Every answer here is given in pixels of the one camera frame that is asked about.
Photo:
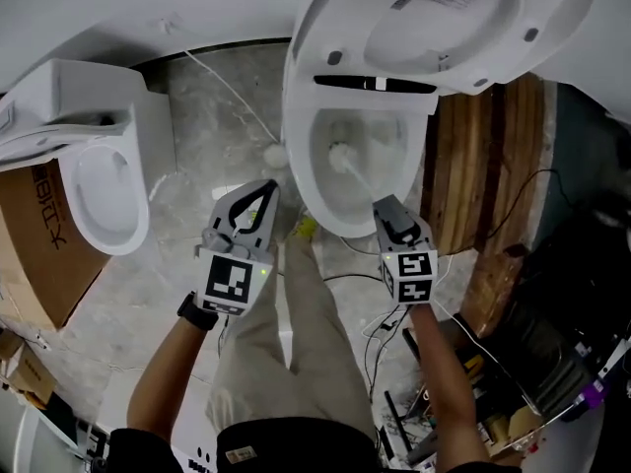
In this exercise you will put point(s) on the large brown cardboard box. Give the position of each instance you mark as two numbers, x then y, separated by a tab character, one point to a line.
39	264

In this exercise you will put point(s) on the person's left forearm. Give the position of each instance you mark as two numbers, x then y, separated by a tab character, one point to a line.
162	377

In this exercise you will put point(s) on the person's right forearm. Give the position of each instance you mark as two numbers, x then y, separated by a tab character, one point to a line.
443	387

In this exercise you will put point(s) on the white smart toilet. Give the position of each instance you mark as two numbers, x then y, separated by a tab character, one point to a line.
296	131

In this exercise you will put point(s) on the black plastic crate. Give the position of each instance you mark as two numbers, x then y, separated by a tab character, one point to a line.
557	313

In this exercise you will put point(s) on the dark grey raised platform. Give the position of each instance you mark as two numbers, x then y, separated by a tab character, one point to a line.
581	131

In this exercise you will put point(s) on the person's left shoe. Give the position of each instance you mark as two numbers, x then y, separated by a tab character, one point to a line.
254	217

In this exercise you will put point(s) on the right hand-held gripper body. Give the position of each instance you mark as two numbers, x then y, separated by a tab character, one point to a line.
409	274

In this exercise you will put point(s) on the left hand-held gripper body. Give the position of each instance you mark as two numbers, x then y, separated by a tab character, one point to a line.
227	284

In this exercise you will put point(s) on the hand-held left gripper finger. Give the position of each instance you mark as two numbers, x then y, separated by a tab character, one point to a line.
267	220
224	215

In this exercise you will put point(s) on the person's beige trousers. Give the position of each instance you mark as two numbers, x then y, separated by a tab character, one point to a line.
256	353

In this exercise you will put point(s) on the white toilet brush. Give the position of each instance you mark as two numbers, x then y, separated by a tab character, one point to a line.
342	158

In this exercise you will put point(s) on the small brown cardboard box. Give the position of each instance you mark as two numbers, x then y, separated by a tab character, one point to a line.
29	372

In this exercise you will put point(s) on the person's shoe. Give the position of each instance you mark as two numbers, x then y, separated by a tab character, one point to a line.
304	227
254	217

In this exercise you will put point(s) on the white toilet with tank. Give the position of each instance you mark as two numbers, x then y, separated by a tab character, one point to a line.
108	205

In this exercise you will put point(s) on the wooden plank platform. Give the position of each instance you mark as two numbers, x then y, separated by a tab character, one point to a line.
473	165

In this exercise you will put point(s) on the black wristwatch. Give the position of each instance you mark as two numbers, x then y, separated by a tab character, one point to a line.
197	313

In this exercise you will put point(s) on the person's black shirt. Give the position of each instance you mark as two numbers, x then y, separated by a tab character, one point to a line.
296	441

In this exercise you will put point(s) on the person's right shoe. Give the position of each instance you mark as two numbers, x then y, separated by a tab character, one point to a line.
304	227

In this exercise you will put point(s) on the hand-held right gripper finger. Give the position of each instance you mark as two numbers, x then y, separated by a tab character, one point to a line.
387	215
400	212

